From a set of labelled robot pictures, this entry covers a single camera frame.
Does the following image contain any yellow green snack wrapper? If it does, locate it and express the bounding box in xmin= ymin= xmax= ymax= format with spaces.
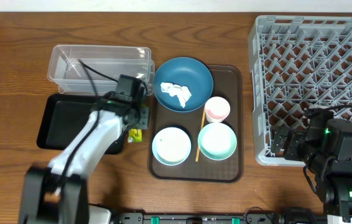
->
xmin=127 ymin=129 xmax=142 ymax=143

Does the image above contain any white tissue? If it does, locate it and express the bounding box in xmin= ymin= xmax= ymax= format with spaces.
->
xmin=160 ymin=82 xmax=192 ymax=108

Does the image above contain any mint green small bowl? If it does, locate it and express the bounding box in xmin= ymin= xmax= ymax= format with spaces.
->
xmin=198 ymin=123 xmax=238 ymax=161

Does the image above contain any white pink cup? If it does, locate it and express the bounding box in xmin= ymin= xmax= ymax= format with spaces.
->
xmin=204 ymin=96 xmax=231 ymax=123

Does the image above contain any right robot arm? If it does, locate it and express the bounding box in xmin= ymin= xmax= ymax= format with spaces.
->
xmin=271 ymin=108 xmax=352 ymax=222

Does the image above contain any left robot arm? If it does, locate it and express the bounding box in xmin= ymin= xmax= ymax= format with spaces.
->
xmin=18 ymin=89 xmax=147 ymax=223

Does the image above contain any grey dishwasher rack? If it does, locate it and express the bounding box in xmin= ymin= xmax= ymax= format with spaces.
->
xmin=248 ymin=16 xmax=352 ymax=166

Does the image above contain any light blue small bowl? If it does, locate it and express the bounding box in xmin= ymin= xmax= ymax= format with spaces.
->
xmin=152 ymin=127 xmax=192 ymax=166

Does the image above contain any clear plastic bin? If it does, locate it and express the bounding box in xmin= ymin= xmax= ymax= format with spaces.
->
xmin=47 ymin=45 xmax=155 ymax=95

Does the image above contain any dark blue bowl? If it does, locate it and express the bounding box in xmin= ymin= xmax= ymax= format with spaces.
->
xmin=153 ymin=57 xmax=214 ymax=113

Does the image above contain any wooden chopstick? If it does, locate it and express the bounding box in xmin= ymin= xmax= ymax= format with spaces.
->
xmin=195 ymin=108 xmax=207 ymax=162

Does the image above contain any black plastic tray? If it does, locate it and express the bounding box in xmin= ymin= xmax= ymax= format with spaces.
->
xmin=36 ymin=93 xmax=127 ymax=155

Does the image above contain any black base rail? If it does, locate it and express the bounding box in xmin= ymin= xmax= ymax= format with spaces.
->
xmin=113 ymin=210 xmax=328 ymax=224

